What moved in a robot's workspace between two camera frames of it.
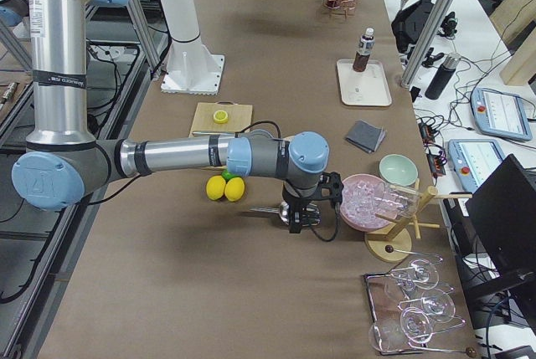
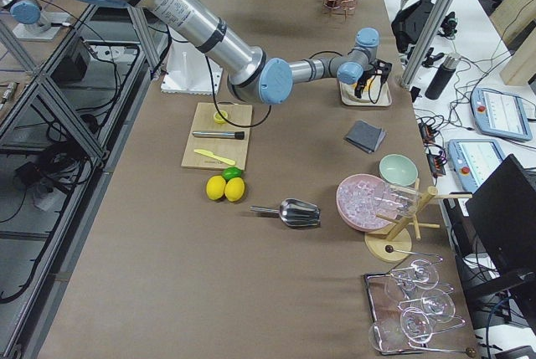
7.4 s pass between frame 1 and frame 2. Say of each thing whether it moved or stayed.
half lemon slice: stayed
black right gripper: moved
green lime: stayed
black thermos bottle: stayed
